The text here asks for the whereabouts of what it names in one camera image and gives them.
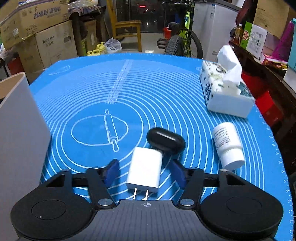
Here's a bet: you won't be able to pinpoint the open printed cardboard box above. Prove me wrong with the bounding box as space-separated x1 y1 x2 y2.
0 0 70 50

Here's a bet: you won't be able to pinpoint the white chest freezer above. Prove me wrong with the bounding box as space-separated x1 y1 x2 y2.
193 0 244 62

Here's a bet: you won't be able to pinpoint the narrow brown cardboard box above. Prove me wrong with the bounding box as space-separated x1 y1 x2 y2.
79 19 97 56

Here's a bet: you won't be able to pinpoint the amber oil bottle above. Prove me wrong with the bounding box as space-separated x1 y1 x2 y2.
232 23 244 46

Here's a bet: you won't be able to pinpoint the magenta gift bag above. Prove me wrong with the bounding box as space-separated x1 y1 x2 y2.
272 21 293 62

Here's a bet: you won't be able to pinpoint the clear plastic bag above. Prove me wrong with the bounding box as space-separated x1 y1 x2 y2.
104 38 122 55

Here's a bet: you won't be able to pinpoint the white patterned tissue box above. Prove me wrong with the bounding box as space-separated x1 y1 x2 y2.
199 45 256 118

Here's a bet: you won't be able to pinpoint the blue silicone baking mat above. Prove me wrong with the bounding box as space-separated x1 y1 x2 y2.
29 53 291 241

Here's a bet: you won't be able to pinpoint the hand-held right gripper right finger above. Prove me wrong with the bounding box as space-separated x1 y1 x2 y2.
170 160 247 209

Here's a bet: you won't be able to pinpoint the wooden chair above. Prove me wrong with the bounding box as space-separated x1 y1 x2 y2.
106 0 142 53

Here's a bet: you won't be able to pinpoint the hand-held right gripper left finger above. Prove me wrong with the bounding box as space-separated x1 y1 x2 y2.
43 159 120 209

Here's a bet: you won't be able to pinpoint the red gift bags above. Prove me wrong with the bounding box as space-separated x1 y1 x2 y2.
240 70 285 127

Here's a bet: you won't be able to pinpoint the beige plastic storage bin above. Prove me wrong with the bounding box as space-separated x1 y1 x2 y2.
0 72 52 241

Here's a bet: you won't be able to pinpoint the large plain cardboard box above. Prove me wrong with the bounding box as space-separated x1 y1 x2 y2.
14 20 78 77

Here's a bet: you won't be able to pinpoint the white pill bottle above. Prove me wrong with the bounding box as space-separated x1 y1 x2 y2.
212 122 245 171

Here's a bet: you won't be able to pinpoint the green mountain bicycle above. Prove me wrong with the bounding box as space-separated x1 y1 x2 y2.
157 0 204 60

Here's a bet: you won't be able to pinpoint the dark wooden side table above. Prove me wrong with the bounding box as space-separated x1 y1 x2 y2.
229 40 296 144

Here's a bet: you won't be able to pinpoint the tall brown cardboard box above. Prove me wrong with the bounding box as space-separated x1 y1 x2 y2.
253 0 291 39

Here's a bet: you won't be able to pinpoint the white charger plug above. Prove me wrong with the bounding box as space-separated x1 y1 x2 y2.
126 147 164 201

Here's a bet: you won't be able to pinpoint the black earbuds case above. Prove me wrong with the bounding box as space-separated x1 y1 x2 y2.
146 127 186 155

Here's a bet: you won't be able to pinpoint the green and white box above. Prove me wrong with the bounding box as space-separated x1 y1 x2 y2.
240 22 269 60

